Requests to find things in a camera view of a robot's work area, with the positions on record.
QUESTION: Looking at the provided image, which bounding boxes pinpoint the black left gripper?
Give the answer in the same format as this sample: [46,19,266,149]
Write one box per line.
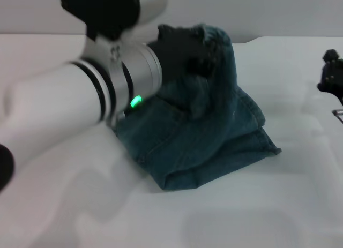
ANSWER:
[150,25,217,84]

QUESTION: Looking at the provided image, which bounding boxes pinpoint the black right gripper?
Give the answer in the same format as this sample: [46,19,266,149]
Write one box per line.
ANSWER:
[317,49,343,103]

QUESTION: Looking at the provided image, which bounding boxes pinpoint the blue denim shorts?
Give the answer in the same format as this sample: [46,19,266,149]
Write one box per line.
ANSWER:
[115,23,282,191]

